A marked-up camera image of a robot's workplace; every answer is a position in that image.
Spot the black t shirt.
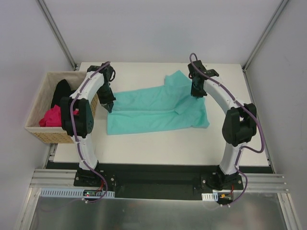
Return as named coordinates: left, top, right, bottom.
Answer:
left=50, top=79, right=75, bottom=108

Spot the right white cable duct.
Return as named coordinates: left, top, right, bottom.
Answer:
left=201, top=191, right=235, bottom=201

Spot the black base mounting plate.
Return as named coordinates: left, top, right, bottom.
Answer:
left=73, top=163, right=248, bottom=199

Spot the left white cable duct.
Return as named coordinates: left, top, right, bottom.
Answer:
left=40, top=188, right=115, bottom=199

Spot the pink t shirt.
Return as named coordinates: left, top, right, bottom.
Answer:
left=39, top=105, right=61, bottom=127

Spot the right rear aluminium post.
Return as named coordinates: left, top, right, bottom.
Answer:
left=242, top=0, right=290, bottom=73

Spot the white cable duct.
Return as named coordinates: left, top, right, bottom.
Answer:
left=40, top=188, right=115, bottom=199
left=201, top=191, right=235, bottom=201

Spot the aluminium front frame rail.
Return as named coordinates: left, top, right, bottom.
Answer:
left=30, top=161, right=289, bottom=193

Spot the aluminium post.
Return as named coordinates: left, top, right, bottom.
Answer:
left=36, top=0, right=78, bottom=71
left=242, top=0, right=290, bottom=73

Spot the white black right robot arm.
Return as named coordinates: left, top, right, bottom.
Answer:
left=188, top=60, right=257, bottom=191

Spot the left rear aluminium post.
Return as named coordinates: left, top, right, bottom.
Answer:
left=36, top=0, right=78, bottom=71

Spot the wicker laundry basket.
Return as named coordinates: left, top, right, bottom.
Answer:
left=24, top=71, right=99, bottom=144

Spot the teal t shirt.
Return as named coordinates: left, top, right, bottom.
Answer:
left=107, top=70, right=210, bottom=135

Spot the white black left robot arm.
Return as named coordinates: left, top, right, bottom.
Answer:
left=60, top=61, right=116, bottom=187

